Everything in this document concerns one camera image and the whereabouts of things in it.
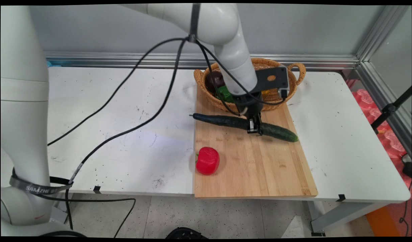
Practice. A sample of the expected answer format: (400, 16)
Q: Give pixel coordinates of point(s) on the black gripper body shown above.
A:
(251, 102)

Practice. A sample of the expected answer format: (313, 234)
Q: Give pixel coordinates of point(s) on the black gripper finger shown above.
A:
(259, 125)
(250, 124)

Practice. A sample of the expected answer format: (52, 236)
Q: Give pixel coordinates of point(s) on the long dark green cucumber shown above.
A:
(222, 121)

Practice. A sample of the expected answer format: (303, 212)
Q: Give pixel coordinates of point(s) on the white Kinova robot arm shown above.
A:
(24, 101)

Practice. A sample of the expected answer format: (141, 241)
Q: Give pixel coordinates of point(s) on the yellow bell pepper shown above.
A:
(265, 92)

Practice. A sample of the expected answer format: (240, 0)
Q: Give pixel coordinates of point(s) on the woven wicker basket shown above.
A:
(276, 97)

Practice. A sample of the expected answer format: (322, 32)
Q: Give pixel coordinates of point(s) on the green bell pepper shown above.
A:
(225, 94)

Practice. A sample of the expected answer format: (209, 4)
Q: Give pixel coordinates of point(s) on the wooden cutting board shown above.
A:
(253, 161)

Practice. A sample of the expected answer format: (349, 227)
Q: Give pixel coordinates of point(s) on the dark purple eggplant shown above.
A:
(214, 82)

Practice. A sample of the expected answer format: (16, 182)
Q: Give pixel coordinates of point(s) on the red bell pepper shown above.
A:
(208, 161)

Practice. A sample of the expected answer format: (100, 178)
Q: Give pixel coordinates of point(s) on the black tape mark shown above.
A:
(341, 198)
(97, 189)

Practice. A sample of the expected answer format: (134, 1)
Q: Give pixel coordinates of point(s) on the red foam sheet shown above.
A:
(374, 111)

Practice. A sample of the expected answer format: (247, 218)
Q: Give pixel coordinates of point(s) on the grey table leg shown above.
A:
(343, 215)
(61, 213)

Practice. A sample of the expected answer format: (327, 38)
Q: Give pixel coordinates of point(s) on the round black floor object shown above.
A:
(185, 233)

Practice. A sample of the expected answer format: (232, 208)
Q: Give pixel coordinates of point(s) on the black tripod stand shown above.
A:
(389, 109)

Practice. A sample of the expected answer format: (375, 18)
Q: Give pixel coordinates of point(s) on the small black box device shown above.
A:
(407, 168)

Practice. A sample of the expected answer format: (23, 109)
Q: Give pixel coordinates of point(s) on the orange floor mat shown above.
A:
(382, 223)

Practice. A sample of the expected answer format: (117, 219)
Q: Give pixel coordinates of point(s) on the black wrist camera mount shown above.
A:
(271, 79)

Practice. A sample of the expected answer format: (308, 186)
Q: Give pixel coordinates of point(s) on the aluminium frame rail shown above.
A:
(125, 60)
(380, 97)

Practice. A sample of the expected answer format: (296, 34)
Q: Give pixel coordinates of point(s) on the aluminium frame post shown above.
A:
(382, 32)

